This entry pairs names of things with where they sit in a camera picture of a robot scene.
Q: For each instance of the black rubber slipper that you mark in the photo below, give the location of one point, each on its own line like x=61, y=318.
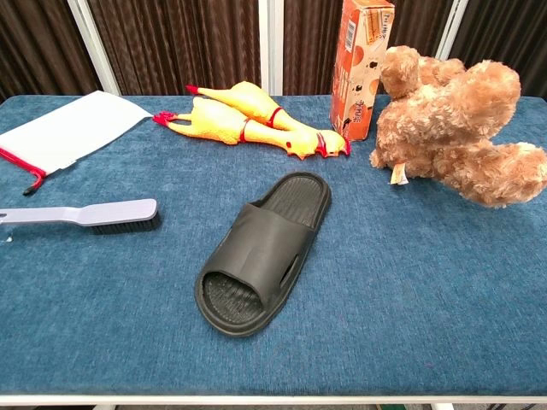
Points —
x=260, y=239

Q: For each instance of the grey cleaning brush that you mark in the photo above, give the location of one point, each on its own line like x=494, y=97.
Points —
x=107, y=212

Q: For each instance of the yellow rubber chicken toy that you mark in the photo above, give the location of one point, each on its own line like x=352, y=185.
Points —
x=250, y=100
x=213, y=121

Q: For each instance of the blue table cloth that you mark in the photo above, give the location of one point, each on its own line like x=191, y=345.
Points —
x=384, y=277

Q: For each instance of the orange cardboard box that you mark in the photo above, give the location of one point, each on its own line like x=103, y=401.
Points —
x=359, y=64

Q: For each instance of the brown plush teddy bear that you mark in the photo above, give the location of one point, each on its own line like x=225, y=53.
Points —
x=444, y=119

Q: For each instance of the dark brown curtain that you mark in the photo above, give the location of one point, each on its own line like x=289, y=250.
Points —
x=171, y=42

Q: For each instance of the white zipper pouch red trim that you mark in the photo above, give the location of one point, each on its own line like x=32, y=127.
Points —
x=68, y=132

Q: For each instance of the white metal frame post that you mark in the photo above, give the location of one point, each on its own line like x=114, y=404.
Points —
x=271, y=47
x=92, y=45
x=448, y=30

